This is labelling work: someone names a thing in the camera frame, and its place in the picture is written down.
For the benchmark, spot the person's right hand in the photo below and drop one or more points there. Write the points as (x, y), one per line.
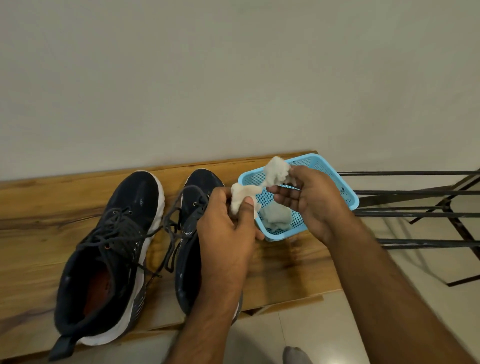
(322, 206)

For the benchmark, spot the person's left hand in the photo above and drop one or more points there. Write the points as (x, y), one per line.
(225, 247)

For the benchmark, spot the white wipe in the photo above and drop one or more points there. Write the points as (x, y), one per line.
(243, 195)

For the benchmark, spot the person's grey sock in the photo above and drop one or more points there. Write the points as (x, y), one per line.
(296, 356)

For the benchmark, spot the wooden table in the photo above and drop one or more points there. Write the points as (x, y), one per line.
(37, 232)

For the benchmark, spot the person's right forearm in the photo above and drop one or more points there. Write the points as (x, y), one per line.
(393, 307)

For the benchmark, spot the black metal shoe rack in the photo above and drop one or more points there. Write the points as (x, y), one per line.
(412, 213)

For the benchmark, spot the blue plastic basket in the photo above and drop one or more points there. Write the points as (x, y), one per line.
(318, 162)

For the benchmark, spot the used wipe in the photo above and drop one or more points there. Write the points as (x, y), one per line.
(277, 217)

